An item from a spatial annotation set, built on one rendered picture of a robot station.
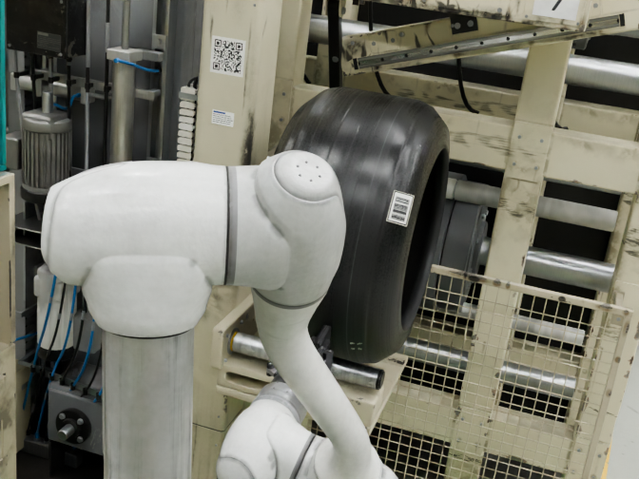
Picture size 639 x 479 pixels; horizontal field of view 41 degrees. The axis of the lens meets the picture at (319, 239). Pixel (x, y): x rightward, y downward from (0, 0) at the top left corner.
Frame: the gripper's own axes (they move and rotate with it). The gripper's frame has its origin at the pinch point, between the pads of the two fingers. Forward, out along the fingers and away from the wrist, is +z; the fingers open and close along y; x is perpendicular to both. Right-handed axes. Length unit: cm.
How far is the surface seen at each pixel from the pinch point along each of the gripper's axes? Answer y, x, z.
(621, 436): -81, 127, 165
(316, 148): 8.2, -33.4, 13.5
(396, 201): -9.5, -27.8, 9.3
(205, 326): 33.3, 17.4, 18.8
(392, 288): -11.3, -11.5, 5.8
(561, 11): -30, -57, 55
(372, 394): -8.8, 19.0, 12.0
